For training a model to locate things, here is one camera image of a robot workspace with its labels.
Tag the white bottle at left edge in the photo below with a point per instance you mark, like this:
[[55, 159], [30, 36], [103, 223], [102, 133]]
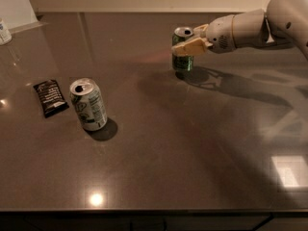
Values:
[[5, 35]]

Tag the black snack packet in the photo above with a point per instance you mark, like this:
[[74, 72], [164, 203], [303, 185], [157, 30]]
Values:
[[50, 97]]

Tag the white board leaning on wall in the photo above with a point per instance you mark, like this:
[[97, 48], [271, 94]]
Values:
[[19, 16]]

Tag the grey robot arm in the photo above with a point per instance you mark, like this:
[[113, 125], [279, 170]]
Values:
[[282, 24]]

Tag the white soda can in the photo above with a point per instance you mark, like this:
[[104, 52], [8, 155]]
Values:
[[86, 98]]

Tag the green soda can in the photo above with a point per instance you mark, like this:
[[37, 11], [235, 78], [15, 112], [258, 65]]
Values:
[[181, 62]]

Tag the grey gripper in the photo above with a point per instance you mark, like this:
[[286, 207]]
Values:
[[218, 35]]

